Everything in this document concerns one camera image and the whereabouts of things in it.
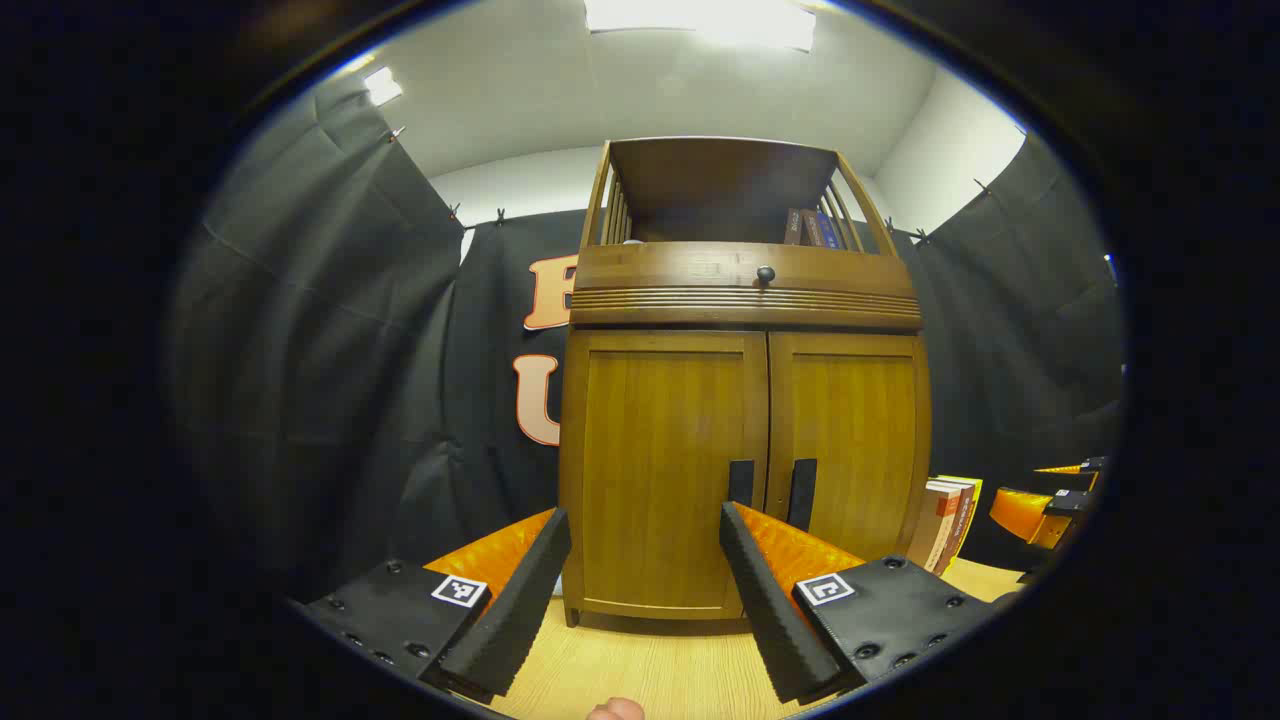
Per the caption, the wooden shoe cabinet door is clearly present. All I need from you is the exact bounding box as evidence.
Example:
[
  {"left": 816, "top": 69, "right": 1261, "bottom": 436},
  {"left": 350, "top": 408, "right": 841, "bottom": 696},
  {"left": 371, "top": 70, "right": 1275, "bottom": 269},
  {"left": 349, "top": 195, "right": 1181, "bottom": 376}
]
[
  {"left": 768, "top": 332, "right": 926, "bottom": 563},
  {"left": 572, "top": 332, "right": 769, "bottom": 616}
]

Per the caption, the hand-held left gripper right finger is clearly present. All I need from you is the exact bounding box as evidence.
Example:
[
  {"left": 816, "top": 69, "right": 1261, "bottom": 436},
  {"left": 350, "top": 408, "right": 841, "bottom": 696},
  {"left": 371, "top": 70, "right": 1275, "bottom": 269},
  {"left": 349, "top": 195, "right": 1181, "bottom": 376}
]
[{"left": 718, "top": 500, "right": 1021, "bottom": 706}]

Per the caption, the wooden double-door shoe cabinet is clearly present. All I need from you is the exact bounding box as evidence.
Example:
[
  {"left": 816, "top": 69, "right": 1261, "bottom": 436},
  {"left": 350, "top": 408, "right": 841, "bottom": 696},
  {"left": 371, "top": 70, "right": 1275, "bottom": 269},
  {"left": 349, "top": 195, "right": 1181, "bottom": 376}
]
[{"left": 557, "top": 137, "right": 933, "bottom": 629}]

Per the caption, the white and orange book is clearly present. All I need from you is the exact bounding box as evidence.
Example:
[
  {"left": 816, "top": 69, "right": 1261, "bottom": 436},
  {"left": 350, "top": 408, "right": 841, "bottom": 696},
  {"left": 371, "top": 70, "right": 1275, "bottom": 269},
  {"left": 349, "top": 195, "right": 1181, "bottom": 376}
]
[{"left": 905, "top": 480, "right": 966, "bottom": 571}]

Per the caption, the black backdrop cloth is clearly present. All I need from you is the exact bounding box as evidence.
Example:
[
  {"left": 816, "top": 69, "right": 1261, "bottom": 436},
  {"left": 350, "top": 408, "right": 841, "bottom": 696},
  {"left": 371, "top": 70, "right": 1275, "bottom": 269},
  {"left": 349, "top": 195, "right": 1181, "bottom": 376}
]
[{"left": 165, "top": 70, "right": 1126, "bottom": 601}]

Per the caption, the large ceiling light panel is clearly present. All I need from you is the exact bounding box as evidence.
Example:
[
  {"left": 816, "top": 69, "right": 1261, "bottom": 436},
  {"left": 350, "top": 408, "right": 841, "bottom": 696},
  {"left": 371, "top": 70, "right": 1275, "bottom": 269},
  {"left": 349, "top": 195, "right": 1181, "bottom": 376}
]
[{"left": 585, "top": 0, "right": 816, "bottom": 53}]

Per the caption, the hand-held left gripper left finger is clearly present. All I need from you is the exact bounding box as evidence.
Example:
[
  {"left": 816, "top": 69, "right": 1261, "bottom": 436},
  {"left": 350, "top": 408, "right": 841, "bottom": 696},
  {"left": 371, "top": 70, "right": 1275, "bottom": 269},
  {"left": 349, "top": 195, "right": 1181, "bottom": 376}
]
[{"left": 300, "top": 507, "right": 573, "bottom": 706}]

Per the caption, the brown book with white print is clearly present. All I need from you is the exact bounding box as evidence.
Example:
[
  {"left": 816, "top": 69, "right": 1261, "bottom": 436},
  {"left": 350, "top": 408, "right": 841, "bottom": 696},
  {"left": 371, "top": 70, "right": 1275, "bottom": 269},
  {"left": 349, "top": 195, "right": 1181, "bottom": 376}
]
[{"left": 935, "top": 480, "right": 976, "bottom": 576}]

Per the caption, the wooden cabinet drawer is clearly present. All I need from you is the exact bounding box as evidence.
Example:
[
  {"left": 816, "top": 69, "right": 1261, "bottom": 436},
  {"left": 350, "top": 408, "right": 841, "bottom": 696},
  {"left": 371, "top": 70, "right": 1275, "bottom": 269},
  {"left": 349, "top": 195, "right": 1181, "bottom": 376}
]
[{"left": 575, "top": 243, "right": 916, "bottom": 296}]

